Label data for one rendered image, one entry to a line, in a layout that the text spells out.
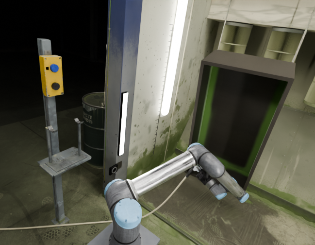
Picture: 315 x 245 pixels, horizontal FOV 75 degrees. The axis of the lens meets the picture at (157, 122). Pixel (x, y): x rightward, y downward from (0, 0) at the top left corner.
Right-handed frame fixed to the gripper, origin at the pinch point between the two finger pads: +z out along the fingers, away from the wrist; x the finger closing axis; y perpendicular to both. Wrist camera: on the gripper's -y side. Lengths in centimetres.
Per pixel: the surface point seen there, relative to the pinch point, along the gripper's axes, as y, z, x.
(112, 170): 50, 41, -45
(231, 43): -116, 86, 59
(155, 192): 71, 20, 21
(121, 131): 13, 54, -52
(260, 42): -141, 74, 95
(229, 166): -7, -13, 54
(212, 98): -56, 32, 6
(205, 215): 47, -32, 40
